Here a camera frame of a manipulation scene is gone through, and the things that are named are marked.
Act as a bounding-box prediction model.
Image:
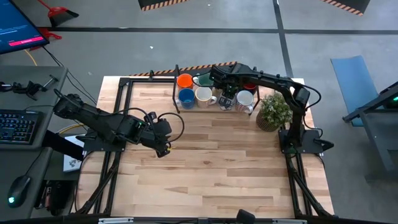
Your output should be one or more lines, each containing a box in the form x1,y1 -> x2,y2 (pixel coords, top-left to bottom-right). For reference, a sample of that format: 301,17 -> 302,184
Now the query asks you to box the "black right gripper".
210,63 -> 246,105

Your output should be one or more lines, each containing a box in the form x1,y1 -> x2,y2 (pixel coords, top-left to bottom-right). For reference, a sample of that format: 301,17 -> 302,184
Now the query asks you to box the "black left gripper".
141,111 -> 171,158

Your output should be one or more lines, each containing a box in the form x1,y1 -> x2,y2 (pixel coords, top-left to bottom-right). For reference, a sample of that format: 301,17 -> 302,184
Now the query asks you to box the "black and white patterned mug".
218,91 -> 236,112

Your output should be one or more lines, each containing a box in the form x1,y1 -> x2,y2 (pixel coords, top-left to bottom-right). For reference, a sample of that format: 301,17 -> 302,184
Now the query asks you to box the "dark mug red interior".
242,82 -> 259,96

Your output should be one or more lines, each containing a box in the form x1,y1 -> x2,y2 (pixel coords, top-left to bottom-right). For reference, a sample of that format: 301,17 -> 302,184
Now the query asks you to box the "cream mug reddish pattern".
194,86 -> 218,110

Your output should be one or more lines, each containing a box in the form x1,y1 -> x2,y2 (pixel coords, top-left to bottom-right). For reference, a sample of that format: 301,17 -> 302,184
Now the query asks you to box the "green mug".
195,73 -> 215,88

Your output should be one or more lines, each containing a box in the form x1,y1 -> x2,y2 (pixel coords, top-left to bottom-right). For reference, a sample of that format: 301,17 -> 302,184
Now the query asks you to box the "blue and white mug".
175,88 -> 197,110

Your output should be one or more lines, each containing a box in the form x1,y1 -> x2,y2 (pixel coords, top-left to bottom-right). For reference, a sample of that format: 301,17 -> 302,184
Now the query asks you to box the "orange mug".
176,73 -> 195,91

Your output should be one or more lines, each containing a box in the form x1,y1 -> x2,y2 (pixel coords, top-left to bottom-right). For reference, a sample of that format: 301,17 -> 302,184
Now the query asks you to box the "hazard-striped black mat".
321,0 -> 371,16
129,60 -> 243,78
137,0 -> 191,12

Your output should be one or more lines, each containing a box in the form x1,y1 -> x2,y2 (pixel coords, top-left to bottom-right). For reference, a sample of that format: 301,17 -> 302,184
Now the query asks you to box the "potted plant woven pot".
256,91 -> 293,133

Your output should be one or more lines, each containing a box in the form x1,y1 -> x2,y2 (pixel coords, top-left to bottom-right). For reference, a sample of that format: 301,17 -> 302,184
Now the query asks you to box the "white printed box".
63,134 -> 88,174

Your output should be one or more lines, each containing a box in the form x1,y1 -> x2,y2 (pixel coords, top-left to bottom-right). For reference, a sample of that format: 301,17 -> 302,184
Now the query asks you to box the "black bar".
41,129 -> 86,162

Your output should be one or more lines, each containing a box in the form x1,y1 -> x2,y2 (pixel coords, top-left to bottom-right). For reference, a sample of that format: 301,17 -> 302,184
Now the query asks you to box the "black equipment bundle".
33,179 -> 77,217

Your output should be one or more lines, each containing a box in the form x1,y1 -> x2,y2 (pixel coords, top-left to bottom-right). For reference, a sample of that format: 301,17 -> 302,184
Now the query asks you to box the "blue floor mat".
330,55 -> 384,128

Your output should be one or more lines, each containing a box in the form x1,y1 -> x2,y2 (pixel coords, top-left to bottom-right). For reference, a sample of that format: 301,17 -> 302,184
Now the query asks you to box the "black clamp tool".
0,74 -> 60,101

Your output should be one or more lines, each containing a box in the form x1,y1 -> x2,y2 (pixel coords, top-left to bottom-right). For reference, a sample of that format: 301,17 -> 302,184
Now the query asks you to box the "black keyboard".
0,108 -> 44,146

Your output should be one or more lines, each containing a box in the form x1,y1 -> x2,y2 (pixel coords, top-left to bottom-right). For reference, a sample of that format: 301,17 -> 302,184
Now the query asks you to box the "grey desk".
0,147 -> 53,220
0,65 -> 68,150

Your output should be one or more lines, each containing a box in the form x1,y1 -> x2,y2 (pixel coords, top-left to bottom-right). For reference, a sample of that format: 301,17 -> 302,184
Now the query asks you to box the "black computer mouse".
6,175 -> 32,208

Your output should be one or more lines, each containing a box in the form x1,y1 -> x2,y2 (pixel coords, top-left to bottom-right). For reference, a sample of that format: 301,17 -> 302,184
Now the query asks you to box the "red metal stand foot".
29,27 -> 63,51

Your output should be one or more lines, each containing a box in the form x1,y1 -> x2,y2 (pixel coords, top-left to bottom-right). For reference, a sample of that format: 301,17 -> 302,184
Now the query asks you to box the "grey metal table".
341,81 -> 398,181

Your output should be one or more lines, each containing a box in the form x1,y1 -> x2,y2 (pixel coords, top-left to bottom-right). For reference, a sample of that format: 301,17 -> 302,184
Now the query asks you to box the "red dustpan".
37,0 -> 80,27

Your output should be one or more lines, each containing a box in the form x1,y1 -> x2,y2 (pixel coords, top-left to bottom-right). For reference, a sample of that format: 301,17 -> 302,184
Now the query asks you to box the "computer monitor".
0,0 -> 50,55

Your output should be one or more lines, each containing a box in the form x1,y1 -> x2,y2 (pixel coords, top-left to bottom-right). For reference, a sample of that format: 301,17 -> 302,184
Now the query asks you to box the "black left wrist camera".
155,119 -> 173,142

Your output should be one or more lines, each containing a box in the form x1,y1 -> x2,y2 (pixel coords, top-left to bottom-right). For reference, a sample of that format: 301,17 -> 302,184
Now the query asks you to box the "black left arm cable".
157,111 -> 185,147

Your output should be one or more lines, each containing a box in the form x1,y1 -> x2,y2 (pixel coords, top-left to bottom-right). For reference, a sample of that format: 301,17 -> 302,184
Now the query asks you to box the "black aluminium rig frame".
71,67 -> 335,224

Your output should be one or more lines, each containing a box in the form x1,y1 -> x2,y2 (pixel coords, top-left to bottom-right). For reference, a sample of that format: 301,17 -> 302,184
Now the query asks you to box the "yellow cable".
58,123 -> 82,134
24,49 -> 38,67

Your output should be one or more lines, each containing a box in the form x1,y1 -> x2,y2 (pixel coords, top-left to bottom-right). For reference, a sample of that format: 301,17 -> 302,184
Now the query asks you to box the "black monitor cable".
42,46 -> 98,105

